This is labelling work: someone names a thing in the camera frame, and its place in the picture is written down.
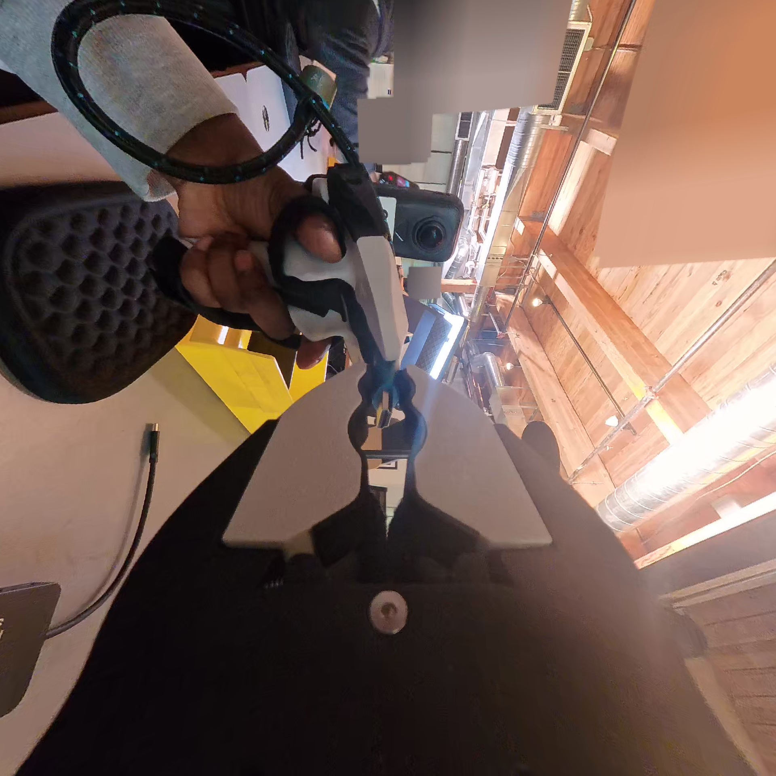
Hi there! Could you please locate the black braided HDMI cable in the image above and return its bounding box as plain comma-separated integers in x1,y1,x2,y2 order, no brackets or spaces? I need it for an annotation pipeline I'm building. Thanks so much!
51,0,402,430

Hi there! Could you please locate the black dimpled foam cushion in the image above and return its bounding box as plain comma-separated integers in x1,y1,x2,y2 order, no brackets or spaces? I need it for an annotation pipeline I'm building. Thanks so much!
0,182,199,405

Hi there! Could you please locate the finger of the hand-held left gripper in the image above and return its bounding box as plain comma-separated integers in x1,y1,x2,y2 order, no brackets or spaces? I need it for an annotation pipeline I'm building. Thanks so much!
354,233,408,365

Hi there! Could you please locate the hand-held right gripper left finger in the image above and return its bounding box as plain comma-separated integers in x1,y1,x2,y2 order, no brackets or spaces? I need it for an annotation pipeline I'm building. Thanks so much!
223,364,371,557

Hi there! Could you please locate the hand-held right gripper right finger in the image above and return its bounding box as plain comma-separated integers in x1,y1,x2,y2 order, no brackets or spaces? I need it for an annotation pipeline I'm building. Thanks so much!
397,364,552,550

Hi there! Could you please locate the LED light panel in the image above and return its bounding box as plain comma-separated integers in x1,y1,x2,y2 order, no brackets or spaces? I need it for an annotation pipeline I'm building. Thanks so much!
403,300,468,380

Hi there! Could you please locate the person's left forearm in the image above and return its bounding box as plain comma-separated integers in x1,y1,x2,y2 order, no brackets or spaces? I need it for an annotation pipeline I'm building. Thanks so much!
0,0,240,202

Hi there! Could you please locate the person's left hand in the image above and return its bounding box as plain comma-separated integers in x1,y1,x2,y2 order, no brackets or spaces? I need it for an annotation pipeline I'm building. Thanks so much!
173,118,344,372

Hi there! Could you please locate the yellow plastic bin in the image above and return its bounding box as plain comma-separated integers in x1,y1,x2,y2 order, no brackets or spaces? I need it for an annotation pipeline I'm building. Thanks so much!
176,315,329,434

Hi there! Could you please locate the white air vent grille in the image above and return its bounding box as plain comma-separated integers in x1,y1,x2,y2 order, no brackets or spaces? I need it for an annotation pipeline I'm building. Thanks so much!
536,24,592,111

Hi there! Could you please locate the silver ventilation duct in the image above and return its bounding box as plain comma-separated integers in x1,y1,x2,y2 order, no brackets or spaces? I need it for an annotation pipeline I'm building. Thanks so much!
597,388,776,534

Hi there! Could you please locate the black pole with round disc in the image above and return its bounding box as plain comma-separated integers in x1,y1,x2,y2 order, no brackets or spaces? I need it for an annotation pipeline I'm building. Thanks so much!
523,421,563,480

